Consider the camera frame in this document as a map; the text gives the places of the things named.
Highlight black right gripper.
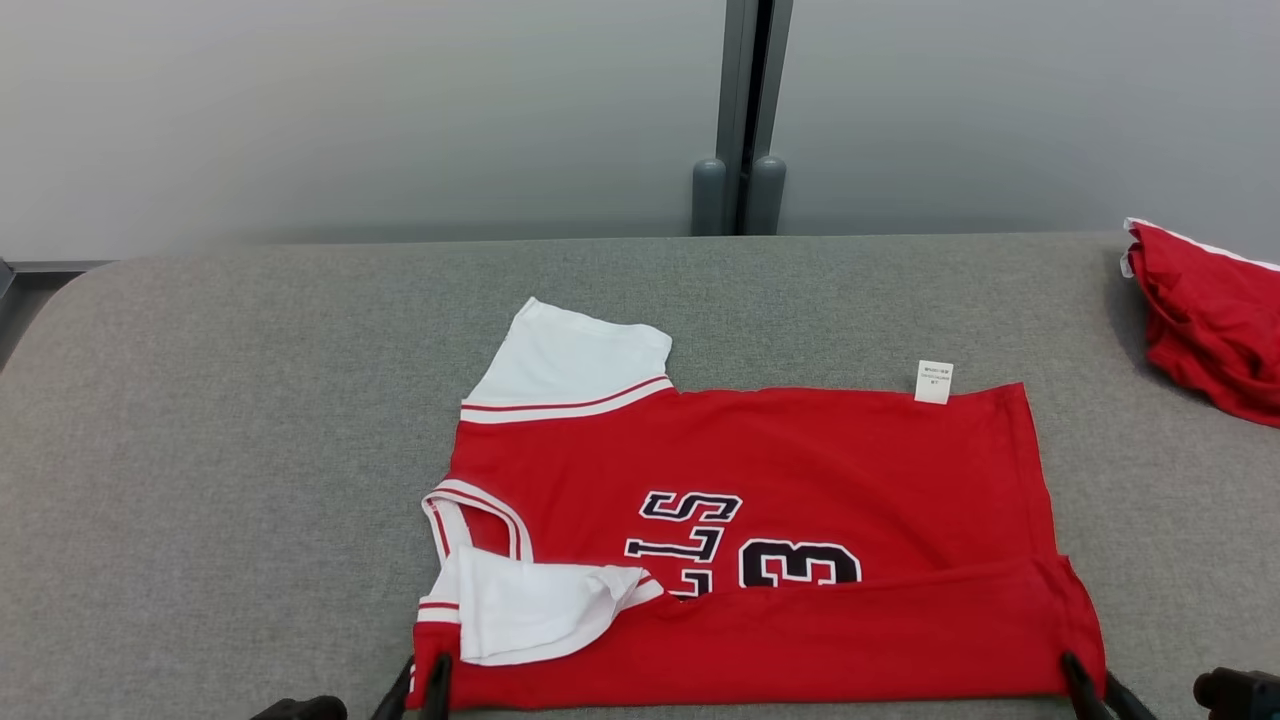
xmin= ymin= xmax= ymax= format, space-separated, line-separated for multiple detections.
xmin=1060 ymin=650 xmax=1280 ymax=720

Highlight red white basketball jersey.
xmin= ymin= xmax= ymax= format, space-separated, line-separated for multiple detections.
xmin=405 ymin=297 xmax=1108 ymax=713

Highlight red basketball shorts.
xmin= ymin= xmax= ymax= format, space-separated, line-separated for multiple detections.
xmin=1120 ymin=218 xmax=1280 ymax=429

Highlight grey metal partition post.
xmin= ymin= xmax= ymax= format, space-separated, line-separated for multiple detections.
xmin=715 ymin=0 xmax=796 ymax=236

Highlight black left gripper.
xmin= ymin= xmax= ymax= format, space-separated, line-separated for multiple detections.
xmin=250 ymin=652 xmax=453 ymax=720

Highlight grey cylindrical post foot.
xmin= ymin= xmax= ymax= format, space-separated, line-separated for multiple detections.
xmin=692 ymin=157 xmax=728 ymax=237
xmin=748 ymin=155 xmax=788 ymax=236

